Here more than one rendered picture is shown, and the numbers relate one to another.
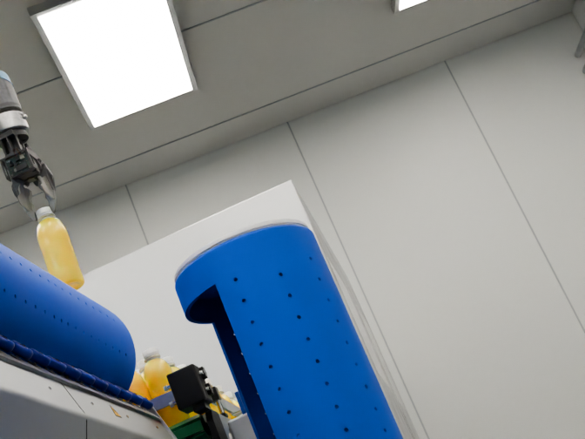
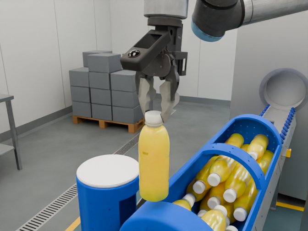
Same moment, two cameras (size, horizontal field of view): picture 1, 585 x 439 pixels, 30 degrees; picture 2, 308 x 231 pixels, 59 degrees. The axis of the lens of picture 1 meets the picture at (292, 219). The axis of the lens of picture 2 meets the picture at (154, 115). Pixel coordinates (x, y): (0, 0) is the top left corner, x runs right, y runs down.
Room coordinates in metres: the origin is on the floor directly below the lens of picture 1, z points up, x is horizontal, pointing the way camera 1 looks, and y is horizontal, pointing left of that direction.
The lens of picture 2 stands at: (2.83, 0.79, 1.64)
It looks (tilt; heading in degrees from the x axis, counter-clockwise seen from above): 18 degrees down; 208
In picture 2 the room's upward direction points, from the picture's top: straight up
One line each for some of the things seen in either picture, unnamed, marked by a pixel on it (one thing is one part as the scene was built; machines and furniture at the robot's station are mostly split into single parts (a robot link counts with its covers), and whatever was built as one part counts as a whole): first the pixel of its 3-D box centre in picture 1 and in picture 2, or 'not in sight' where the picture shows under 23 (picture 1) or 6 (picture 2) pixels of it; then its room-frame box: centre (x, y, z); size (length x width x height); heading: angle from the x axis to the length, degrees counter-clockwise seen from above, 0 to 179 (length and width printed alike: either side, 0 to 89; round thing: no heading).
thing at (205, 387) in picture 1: (189, 392); not in sight; (2.48, 0.38, 0.95); 0.10 x 0.07 x 0.10; 87
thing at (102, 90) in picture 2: not in sight; (112, 88); (-0.92, -2.02, 0.59); 1.20 x 0.80 x 1.19; 95
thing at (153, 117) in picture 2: (44, 214); (153, 117); (2.33, 0.53, 1.44); 0.04 x 0.04 x 0.02
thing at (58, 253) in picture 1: (57, 251); (153, 158); (2.33, 0.53, 1.34); 0.07 x 0.07 x 0.19
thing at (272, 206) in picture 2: not in sight; (277, 179); (0.42, 0.76, 0.31); 0.06 x 0.06 x 0.63; 87
